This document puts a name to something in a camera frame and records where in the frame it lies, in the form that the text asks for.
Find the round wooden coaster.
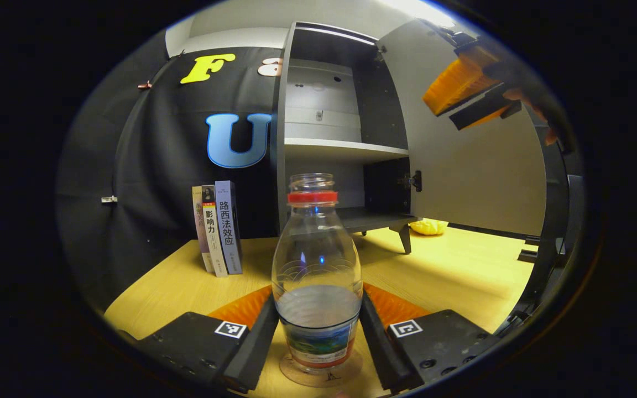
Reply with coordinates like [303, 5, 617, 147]
[279, 348, 363, 388]

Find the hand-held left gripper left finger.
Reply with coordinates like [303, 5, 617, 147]
[119, 285, 280, 394]

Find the purple book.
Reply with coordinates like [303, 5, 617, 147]
[215, 180, 244, 275]

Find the long ceiling light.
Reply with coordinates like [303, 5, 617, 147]
[374, 0, 457, 28]

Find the light grey cabinet door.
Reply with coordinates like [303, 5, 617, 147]
[377, 19, 550, 238]

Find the black backdrop cloth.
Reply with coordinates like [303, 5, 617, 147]
[56, 30, 286, 327]

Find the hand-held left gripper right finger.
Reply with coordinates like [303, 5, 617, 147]
[358, 282, 504, 394]

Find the yellow fluffy object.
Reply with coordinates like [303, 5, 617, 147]
[410, 218, 449, 237]

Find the white book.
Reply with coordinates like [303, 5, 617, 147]
[201, 184, 229, 277]

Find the clear plastic bottle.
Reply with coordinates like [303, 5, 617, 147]
[271, 173, 363, 374]

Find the dark grey cabinet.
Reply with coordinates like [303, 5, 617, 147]
[270, 21, 421, 255]

